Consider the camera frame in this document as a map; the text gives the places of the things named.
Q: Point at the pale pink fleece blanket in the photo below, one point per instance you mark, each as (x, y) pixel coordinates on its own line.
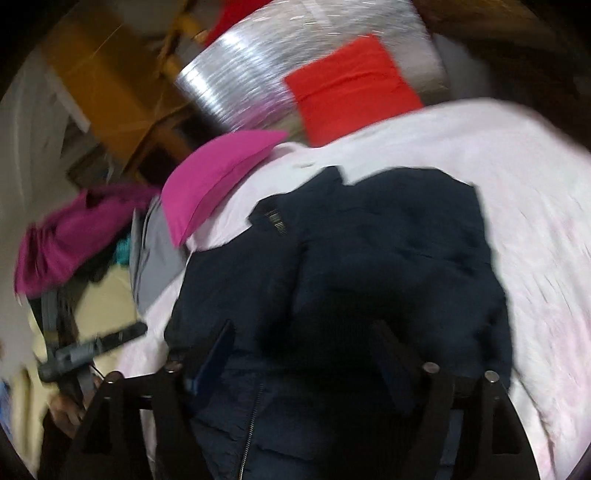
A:
(531, 207)

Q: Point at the grey cloth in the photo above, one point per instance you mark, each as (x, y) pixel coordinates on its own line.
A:
(159, 258)

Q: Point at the magenta pink pillow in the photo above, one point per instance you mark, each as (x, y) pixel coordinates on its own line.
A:
(212, 180)

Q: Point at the red pillow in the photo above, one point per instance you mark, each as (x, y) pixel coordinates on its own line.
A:
(351, 87)

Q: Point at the cream leather sofa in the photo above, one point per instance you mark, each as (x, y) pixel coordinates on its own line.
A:
(106, 300)

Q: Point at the person's left hand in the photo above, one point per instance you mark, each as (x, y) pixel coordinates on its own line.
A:
(69, 408)

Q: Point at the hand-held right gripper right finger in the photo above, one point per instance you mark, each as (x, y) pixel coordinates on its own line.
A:
(390, 360)

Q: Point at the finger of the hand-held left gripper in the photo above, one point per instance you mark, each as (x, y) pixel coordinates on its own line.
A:
(122, 334)

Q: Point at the teal cloth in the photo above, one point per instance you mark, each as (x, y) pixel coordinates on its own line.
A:
(123, 251)

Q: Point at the magenta cloth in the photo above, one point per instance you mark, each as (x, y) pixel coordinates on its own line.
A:
(78, 230)

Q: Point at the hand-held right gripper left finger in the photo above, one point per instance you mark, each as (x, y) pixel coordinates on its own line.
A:
(210, 360)

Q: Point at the silver foil insulation mat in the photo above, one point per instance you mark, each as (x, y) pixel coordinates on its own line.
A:
(249, 69)

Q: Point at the red cloth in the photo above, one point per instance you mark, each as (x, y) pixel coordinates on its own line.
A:
(235, 21)

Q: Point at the navy blue padded jacket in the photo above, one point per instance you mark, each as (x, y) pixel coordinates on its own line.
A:
(360, 249)

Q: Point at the yellow wooden furniture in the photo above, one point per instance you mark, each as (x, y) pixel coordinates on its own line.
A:
(97, 74)

